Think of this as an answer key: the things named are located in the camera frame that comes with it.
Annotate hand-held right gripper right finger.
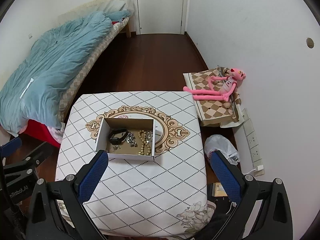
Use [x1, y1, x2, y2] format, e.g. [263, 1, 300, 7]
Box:
[211, 151, 293, 240]

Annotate small wooden box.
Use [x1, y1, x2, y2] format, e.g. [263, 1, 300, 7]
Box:
[212, 183, 229, 198]

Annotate black smart band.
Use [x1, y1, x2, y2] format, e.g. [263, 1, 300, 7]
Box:
[108, 128, 128, 145]

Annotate white power strip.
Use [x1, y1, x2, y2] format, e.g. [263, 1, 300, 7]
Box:
[239, 108, 265, 176]

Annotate white cardboard box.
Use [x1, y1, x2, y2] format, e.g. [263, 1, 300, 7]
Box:
[95, 117, 155, 162]

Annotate white door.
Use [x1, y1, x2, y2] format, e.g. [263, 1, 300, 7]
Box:
[136, 0, 187, 35]

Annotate red bed skirt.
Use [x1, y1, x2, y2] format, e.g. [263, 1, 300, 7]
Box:
[19, 119, 62, 148]

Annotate white diamond pattern tablecloth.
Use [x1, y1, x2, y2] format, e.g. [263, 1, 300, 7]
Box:
[55, 91, 209, 238]

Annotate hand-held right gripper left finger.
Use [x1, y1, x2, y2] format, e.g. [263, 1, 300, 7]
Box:
[26, 149, 108, 240]

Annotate white plastic bag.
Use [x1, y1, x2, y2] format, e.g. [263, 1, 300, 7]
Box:
[204, 134, 240, 166]

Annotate pink plush toy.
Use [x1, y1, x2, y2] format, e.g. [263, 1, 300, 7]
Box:
[183, 67, 247, 102]

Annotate thick silver chain bracelet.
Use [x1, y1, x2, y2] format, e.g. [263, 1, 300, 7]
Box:
[126, 131, 138, 147]

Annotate brown checkered cloth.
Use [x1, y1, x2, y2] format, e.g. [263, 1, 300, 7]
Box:
[182, 66, 245, 128]

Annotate bed with patterned sheet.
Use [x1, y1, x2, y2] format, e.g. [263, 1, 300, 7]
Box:
[0, 0, 132, 148]

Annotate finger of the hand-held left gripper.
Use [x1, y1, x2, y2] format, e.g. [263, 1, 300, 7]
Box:
[4, 141, 54, 180]
[0, 137, 23, 158]

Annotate blue duvet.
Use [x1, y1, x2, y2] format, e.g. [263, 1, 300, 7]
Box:
[0, 10, 131, 134]

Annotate wooden bead bracelet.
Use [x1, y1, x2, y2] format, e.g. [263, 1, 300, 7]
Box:
[136, 129, 152, 155]

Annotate pale pillow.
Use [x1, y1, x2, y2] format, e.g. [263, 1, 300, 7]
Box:
[59, 0, 131, 22]

